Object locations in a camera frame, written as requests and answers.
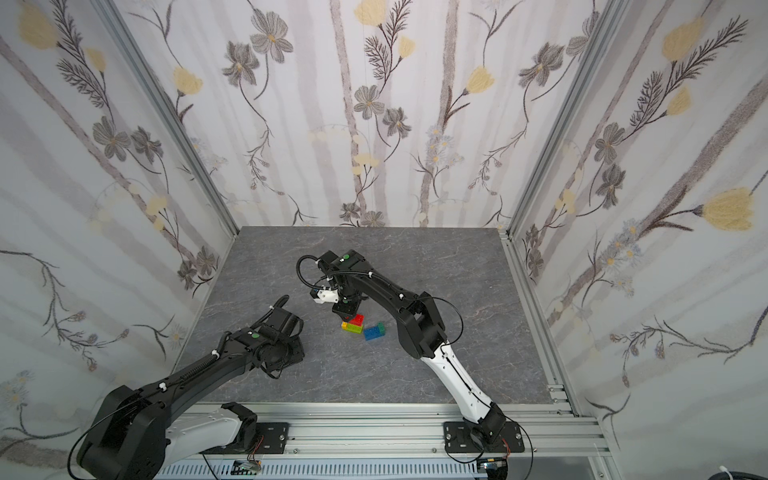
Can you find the blue lego brick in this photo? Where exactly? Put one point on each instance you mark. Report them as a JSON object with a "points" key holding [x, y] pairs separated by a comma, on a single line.
{"points": [[373, 333]]}

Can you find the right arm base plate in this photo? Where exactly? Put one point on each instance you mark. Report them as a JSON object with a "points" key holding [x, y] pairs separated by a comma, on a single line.
{"points": [[460, 438]]}

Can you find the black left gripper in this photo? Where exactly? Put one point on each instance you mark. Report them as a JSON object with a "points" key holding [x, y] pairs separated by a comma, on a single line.
{"points": [[299, 355]]}

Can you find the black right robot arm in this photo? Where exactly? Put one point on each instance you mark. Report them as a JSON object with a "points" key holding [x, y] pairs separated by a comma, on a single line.
{"points": [[345, 281]]}

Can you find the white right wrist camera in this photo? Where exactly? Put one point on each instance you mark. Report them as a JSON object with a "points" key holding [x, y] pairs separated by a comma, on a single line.
{"points": [[324, 295]]}

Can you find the right circuit board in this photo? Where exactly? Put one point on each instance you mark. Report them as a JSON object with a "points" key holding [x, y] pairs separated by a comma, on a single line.
{"points": [[493, 469]]}

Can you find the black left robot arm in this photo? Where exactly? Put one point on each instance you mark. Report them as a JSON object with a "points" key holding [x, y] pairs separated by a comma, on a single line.
{"points": [[128, 437]]}

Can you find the white perforated cable duct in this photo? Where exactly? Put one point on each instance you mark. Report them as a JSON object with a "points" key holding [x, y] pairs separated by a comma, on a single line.
{"points": [[212, 468]]}

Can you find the circuit board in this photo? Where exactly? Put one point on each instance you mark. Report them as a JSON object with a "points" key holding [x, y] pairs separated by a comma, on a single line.
{"points": [[493, 469], [245, 468]]}

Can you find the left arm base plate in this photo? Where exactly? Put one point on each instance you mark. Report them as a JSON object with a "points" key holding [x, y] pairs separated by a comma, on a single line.
{"points": [[268, 438]]}

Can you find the left circuit board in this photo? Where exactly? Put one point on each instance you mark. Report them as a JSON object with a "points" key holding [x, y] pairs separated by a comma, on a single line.
{"points": [[245, 468]]}

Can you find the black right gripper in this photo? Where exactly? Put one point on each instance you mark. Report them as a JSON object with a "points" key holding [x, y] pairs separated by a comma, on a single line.
{"points": [[346, 306]]}

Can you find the red lego brick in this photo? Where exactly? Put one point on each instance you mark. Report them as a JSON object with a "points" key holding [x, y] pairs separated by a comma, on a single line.
{"points": [[358, 320]]}

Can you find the aluminium frame rail front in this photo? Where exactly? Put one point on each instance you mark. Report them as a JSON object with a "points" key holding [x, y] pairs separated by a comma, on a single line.
{"points": [[415, 430]]}

